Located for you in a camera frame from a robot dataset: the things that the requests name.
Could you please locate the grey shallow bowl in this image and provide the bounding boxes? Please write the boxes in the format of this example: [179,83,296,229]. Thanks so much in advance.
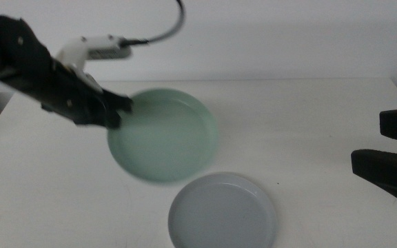
[167,172,278,248]

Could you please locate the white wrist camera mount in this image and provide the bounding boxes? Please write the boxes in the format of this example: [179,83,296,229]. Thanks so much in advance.
[56,34,132,94]

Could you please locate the black camera cable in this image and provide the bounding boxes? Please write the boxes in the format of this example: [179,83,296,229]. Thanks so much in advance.
[119,0,186,48]

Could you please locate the mint green shallow bowl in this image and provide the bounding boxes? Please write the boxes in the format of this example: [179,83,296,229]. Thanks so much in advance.
[107,87,221,184]

